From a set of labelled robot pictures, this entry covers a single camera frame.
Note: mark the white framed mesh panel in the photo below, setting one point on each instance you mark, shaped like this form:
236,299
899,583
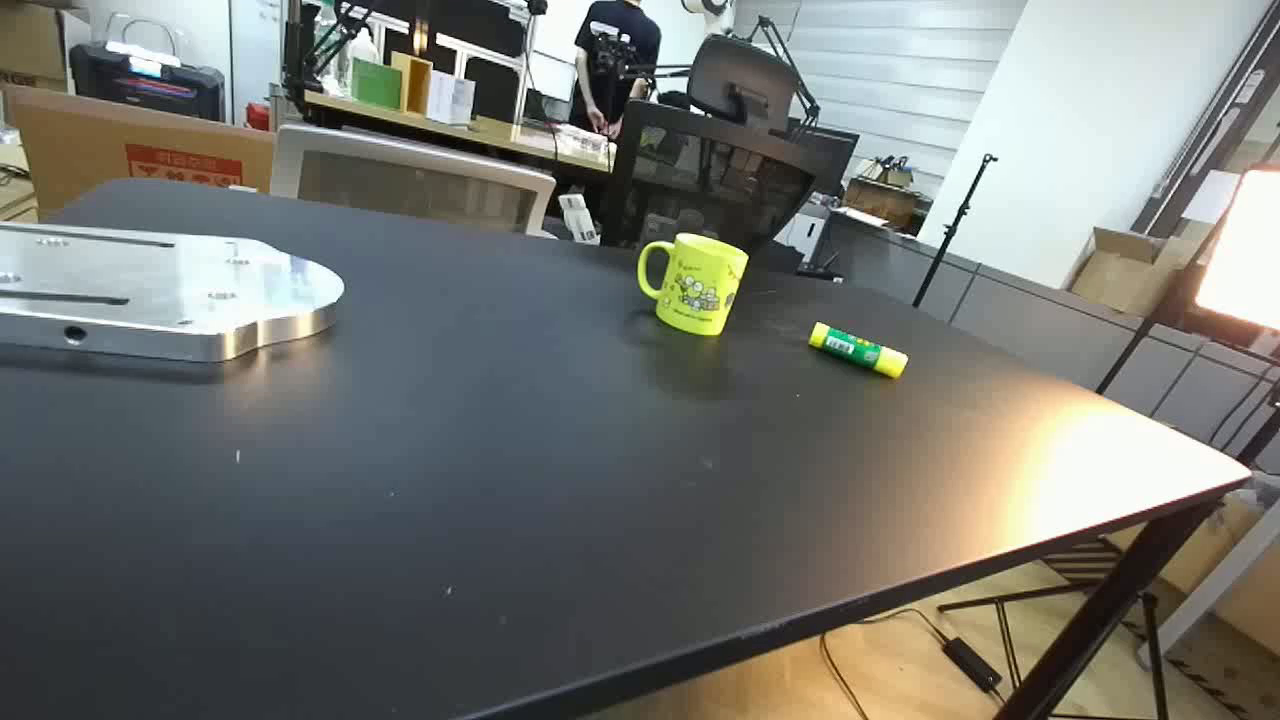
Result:
415,151

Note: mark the green board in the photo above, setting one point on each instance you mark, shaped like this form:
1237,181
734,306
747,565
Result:
378,84

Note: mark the silver metal mounting plate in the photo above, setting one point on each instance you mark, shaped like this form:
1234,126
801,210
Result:
146,286

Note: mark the bright studio lamp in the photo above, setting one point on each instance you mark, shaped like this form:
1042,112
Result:
1246,255

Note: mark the yellow green glue stick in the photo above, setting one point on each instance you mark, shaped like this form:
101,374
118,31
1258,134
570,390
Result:
859,350

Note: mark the yellow printed mug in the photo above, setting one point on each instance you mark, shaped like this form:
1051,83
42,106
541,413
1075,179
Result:
700,286

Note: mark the black case white label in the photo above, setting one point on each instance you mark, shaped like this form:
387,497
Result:
146,83

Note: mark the thin black stand pole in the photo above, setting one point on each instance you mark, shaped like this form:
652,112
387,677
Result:
954,228

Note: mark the wooden background desk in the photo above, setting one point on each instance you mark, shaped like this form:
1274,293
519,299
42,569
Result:
454,131

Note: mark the open brown cardboard box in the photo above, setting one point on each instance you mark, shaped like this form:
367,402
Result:
1126,276

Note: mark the brown red-label cardboard box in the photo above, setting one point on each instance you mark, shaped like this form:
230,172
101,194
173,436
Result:
83,145

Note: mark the black power adapter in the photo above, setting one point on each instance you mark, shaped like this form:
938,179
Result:
971,667

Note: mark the black table leg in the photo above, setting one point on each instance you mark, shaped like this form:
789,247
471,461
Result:
1104,600

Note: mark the white box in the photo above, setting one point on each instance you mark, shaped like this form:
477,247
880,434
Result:
454,98

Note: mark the black headrest office chair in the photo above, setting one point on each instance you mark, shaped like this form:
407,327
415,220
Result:
747,72

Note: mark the grey low cabinets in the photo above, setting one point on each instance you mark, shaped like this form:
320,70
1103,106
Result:
1042,327

